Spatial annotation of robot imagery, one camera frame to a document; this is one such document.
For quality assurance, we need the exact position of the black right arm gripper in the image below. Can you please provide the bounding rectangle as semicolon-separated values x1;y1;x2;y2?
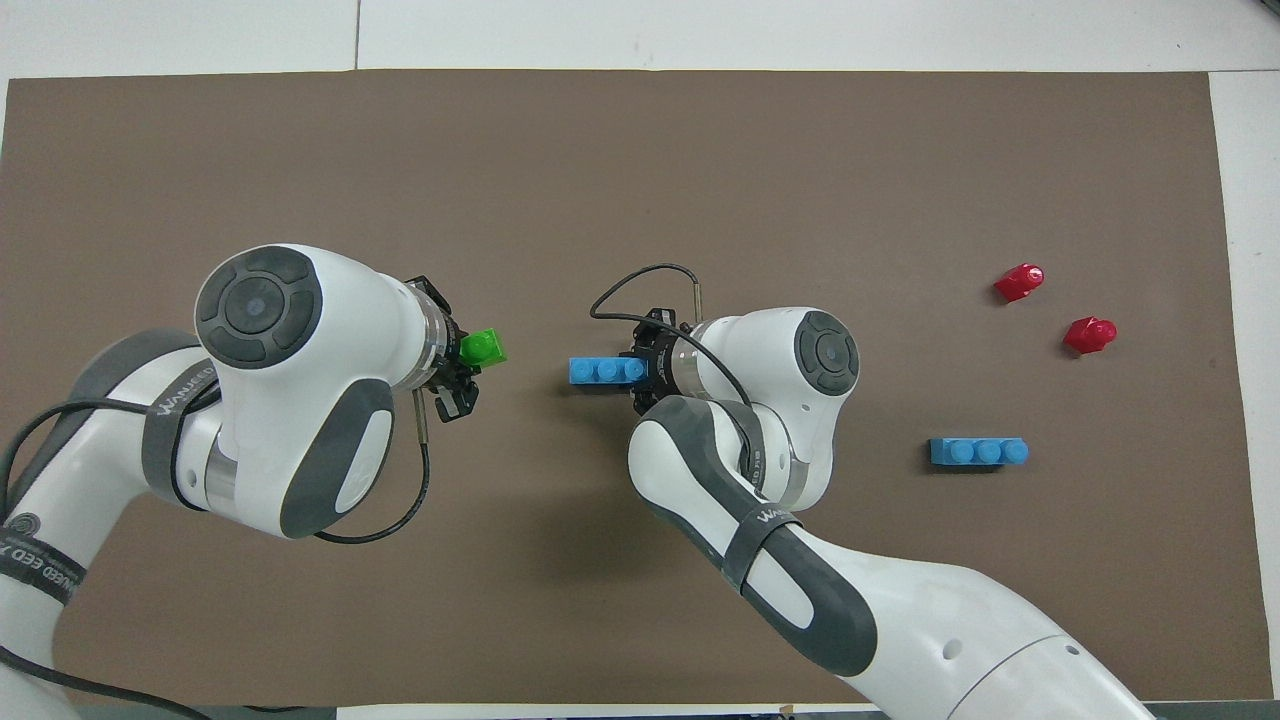
630;308;683;416

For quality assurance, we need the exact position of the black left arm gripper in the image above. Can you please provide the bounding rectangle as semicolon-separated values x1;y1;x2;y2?
405;276;481;421

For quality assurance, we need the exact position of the plain green toy brick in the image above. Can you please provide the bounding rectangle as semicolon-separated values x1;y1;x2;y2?
460;328;508;369

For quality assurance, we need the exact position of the blue three-stud toy brick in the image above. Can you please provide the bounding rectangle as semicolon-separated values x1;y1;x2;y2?
930;437;1030;468
568;356;648;388

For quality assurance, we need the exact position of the brown table mat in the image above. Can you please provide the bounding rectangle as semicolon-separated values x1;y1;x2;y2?
0;68;1273;709

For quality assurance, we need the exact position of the small red toy brick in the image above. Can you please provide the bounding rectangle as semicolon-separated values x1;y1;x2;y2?
994;263;1046;303
1063;316;1118;355

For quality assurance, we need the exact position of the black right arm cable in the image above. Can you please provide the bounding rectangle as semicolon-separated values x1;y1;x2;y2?
589;263;766;481

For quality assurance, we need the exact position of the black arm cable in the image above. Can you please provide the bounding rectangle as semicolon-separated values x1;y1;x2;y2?
589;263;766;481
0;385;433;720

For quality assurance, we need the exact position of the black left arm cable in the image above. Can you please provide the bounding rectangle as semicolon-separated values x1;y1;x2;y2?
0;385;433;720

